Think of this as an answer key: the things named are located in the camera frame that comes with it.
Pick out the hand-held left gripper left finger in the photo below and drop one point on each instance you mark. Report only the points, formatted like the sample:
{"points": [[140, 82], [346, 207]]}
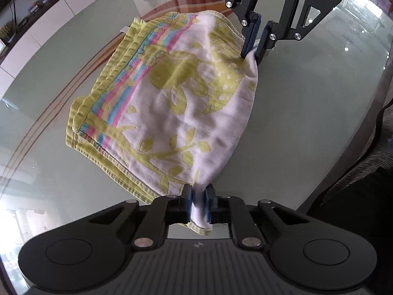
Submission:
{"points": [[188, 204]]}

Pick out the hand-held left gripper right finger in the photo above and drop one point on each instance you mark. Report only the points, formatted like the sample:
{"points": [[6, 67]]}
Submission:
{"points": [[210, 204]]}

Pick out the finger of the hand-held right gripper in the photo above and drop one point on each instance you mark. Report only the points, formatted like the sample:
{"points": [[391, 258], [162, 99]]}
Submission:
{"points": [[266, 40], [250, 33]]}

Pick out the yellow-green printed towel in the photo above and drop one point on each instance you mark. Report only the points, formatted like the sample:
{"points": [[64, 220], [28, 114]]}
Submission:
{"points": [[184, 113]]}

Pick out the white sideboard with dark top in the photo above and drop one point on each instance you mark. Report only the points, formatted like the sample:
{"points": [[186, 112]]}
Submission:
{"points": [[40, 33]]}

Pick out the stack of books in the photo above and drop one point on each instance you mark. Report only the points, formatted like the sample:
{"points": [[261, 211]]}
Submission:
{"points": [[36, 6]]}

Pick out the green plant in tray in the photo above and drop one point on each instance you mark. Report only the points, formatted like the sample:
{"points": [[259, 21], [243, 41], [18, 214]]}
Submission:
{"points": [[6, 33]]}

